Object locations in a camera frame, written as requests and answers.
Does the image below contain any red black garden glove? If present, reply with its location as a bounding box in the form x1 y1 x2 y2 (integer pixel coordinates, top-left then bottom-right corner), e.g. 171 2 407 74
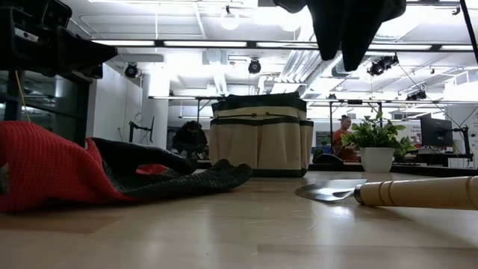
0 120 253 214

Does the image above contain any thin yellow cord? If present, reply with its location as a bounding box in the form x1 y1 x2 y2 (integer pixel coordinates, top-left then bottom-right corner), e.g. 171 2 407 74
14 69 31 123

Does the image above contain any black ceiling spotlight cluster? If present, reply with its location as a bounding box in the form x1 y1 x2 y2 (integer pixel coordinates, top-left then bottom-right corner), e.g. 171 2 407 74
367 54 400 77

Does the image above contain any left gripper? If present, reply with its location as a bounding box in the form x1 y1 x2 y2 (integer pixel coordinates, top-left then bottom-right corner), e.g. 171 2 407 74
0 25 118 80

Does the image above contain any beige gardening bag green trim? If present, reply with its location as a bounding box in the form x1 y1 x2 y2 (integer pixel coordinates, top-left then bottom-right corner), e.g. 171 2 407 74
208 92 314 179

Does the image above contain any black chair back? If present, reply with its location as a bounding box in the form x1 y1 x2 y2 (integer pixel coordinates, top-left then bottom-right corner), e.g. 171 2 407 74
312 152 344 166

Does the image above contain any green plant white pot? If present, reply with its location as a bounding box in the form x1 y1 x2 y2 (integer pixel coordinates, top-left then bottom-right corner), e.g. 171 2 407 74
341 111 418 174

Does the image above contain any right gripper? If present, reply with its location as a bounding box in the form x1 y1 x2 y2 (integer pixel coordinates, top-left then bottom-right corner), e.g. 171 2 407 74
273 0 408 72

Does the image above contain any steel trowel wooden handle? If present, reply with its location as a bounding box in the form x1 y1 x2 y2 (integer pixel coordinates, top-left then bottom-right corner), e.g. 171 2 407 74
294 176 478 211

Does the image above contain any black computer monitor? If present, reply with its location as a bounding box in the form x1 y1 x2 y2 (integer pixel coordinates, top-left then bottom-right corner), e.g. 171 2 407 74
420 117 455 149

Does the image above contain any black overhead light bar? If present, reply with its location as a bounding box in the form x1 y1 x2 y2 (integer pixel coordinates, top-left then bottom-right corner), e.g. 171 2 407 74
91 39 478 52

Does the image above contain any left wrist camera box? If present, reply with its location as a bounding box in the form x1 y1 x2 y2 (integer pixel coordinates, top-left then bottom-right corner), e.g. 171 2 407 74
10 0 72 42

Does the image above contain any person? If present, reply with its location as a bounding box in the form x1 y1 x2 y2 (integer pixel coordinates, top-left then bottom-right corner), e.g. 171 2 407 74
332 114 360 162
171 120 209 160

